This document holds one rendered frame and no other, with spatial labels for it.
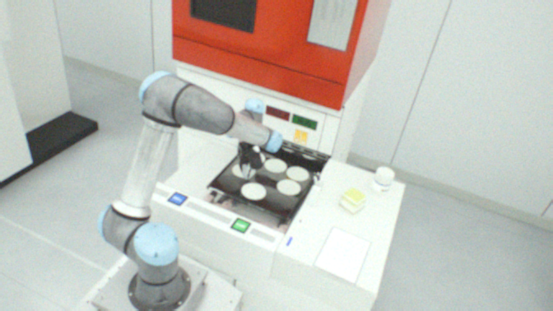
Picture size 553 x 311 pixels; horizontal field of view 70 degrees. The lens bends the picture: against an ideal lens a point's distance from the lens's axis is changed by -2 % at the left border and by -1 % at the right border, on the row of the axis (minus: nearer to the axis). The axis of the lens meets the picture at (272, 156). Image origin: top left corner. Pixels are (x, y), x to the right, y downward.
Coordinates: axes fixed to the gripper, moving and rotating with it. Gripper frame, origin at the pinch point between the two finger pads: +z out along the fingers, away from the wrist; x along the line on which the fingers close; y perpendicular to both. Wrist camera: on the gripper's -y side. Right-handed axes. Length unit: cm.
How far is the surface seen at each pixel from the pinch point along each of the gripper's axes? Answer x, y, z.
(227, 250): 15.8, -33.4, 4.4
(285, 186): -14.9, -6.3, 1.3
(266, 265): 4.5, -43.3, 3.3
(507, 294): -172, -32, 91
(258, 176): -5.6, 1.9, 1.3
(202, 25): 14, 41, -51
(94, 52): 79, 303, 67
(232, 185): 7.1, -2.3, 1.3
